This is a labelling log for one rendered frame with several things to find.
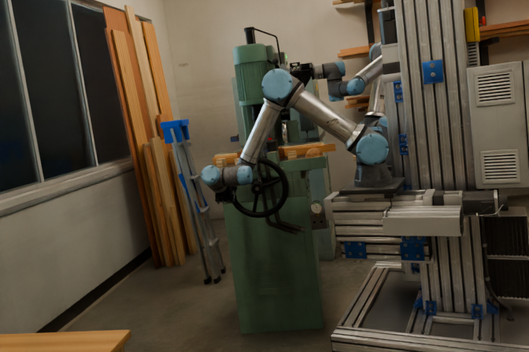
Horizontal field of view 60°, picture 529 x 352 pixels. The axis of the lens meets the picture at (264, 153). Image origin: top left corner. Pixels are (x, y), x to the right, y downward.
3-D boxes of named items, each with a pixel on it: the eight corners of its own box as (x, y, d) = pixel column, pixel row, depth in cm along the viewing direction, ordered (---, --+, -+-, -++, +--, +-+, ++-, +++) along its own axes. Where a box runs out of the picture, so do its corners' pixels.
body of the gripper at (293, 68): (287, 63, 229) (312, 59, 227) (290, 75, 235) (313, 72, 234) (288, 73, 224) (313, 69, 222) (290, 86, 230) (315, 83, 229)
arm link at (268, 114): (276, 67, 192) (230, 170, 201) (273, 65, 182) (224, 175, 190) (301, 78, 191) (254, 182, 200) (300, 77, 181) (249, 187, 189)
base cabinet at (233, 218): (239, 335, 245) (220, 205, 237) (253, 289, 302) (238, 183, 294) (323, 328, 239) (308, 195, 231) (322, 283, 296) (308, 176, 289)
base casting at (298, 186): (221, 204, 237) (219, 187, 236) (239, 183, 294) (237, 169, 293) (308, 195, 232) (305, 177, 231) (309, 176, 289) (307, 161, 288)
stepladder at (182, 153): (199, 287, 322) (156, 123, 311) (209, 273, 347) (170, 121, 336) (220, 283, 319) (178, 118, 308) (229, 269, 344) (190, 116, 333)
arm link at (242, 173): (253, 162, 188) (227, 164, 190) (248, 166, 177) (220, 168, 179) (255, 181, 189) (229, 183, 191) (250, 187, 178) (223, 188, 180)
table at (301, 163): (205, 184, 227) (202, 172, 226) (217, 174, 257) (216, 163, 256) (327, 171, 220) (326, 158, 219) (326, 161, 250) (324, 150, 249)
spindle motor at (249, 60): (237, 107, 238) (229, 46, 235) (242, 106, 255) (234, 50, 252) (271, 102, 236) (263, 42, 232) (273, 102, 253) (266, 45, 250)
